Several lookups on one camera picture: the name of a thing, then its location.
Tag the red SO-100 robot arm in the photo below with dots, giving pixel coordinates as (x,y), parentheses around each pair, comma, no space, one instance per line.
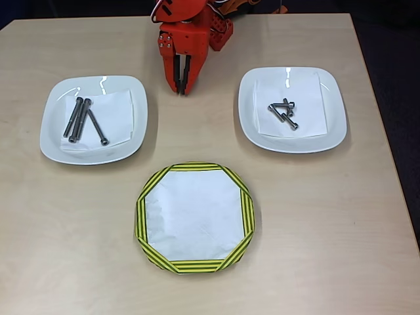
(193,16)

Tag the orange printed table clamp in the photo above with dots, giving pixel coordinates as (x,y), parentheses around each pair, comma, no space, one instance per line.
(243,5)

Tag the white square ceramic plate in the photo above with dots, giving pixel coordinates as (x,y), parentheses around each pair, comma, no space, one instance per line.
(246,108)
(52,144)

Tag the white paper napkin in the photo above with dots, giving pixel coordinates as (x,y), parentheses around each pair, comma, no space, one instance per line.
(115,118)
(308,92)

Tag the yellow green striped plate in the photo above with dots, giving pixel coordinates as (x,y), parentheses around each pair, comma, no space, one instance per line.
(139,216)

